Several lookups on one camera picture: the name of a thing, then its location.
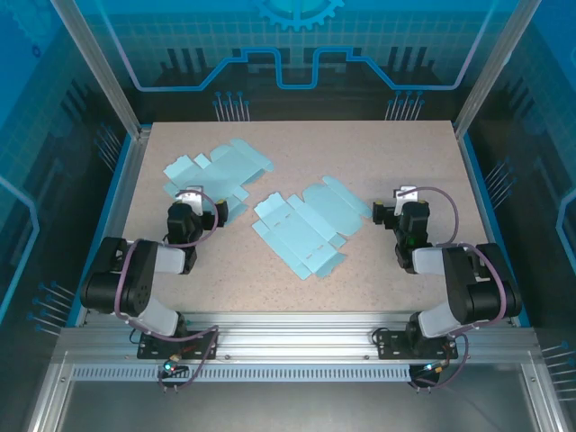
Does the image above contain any light blue paper box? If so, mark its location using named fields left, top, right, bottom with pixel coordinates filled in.
left=162, top=138, right=275, bottom=226
left=252, top=175, right=373, bottom=283

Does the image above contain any blue table edge strip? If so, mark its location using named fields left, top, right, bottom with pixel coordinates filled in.
left=458, top=134, right=531, bottom=327

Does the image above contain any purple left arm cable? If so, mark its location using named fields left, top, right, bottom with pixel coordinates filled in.
left=112, top=188, right=221, bottom=393

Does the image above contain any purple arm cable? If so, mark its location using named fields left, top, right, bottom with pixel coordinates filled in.
left=112, top=188, right=221, bottom=393
left=400, top=186, right=514, bottom=393

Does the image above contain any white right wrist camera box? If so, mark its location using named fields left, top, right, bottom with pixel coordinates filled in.
left=393, top=184, right=418, bottom=216

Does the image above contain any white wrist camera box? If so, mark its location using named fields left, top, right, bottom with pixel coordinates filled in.
left=393, top=184, right=418, bottom=216
left=185, top=184, right=207, bottom=213

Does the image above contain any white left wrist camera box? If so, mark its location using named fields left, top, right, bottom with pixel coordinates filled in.
left=185, top=184, right=207, bottom=213

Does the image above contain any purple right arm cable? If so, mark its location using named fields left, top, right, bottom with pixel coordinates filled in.
left=400, top=186, right=514, bottom=393

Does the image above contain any aluminium side rail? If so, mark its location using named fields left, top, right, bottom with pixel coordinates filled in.
left=74, top=128, right=152, bottom=328

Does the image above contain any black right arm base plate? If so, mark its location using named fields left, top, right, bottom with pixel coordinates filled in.
left=374, top=329, right=460, bottom=361

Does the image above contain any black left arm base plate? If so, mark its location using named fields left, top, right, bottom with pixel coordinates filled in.
left=137, top=329, right=221, bottom=361

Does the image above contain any small LED cable connector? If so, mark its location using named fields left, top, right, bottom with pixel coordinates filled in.
left=162, top=354, right=189, bottom=377
left=420, top=359, right=453, bottom=377

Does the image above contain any aluminium mounting rail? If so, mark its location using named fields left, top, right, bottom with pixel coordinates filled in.
left=49, top=311, right=541, bottom=364

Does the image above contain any aluminium frame post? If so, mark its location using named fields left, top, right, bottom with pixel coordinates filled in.
left=49, top=0, right=152, bottom=141
left=452, top=0, right=544, bottom=140

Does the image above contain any slotted grey cable duct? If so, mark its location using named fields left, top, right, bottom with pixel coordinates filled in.
left=70, top=365, right=414, bottom=383

